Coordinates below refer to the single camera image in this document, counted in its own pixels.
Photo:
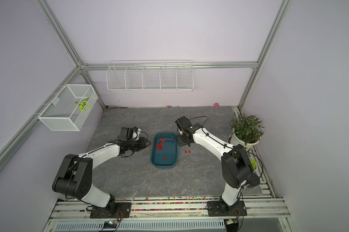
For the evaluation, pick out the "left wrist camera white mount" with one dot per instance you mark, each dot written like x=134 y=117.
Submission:
x=129 y=134

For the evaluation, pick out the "green item in basket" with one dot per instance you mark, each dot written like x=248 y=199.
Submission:
x=83 y=105

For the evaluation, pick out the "white wire wall shelf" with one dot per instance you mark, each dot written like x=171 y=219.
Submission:
x=150 y=75

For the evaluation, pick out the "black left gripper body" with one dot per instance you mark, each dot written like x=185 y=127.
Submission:
x=136 y=145

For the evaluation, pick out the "white mesh wall basket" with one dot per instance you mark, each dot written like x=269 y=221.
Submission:
x=62 y=113

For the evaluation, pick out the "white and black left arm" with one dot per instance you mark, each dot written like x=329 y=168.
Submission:
x=74 y=177

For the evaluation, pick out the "white plant pot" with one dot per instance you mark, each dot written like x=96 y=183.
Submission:
x=234 y=140

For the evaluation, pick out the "aluminium rail bed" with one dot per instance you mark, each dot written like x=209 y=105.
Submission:
x=263 y=210

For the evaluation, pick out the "teal plastic storage box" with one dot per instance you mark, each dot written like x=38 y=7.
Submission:
x=170 y=151

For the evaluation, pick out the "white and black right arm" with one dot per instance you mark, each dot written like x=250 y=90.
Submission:
x=237 y=169

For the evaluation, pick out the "small green plant pot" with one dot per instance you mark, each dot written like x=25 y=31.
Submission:
x=254 y=164

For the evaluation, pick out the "white ventilation grille strip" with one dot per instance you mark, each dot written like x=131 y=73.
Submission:
x=142 y=225

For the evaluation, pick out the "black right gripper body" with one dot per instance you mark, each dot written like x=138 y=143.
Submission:
x=181 y=139

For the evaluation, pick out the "green potted plant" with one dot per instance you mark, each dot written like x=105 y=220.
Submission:
x=247 y=128

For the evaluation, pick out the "green circuit board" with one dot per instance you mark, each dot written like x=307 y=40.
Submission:
x=110 y=225

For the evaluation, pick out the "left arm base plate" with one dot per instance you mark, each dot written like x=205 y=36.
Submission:
x=118 y=210

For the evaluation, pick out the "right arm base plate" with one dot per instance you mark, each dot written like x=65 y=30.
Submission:
x=221 y=209

